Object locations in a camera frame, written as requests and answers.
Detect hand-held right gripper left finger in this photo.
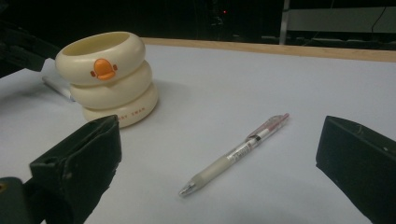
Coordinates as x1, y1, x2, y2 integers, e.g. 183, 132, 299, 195
29, 114, 123, 224

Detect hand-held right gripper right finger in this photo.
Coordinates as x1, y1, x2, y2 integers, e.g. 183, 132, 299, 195
315, 115, 396, 224

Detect white pen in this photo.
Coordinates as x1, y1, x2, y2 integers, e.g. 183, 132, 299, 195
41, 75, 77, 103

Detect cream ringed pen holder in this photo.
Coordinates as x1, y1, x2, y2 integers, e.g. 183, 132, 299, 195
54, 31, 160, 129

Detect clear ballpoint pen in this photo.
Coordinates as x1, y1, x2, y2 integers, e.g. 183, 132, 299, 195
177, 112, 290, 198

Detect white table mat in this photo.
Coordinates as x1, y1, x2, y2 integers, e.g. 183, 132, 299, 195
0, 43, 396, 224

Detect dark equipment with red light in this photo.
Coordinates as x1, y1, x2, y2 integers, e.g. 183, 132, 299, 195
205, 0, 232, 29

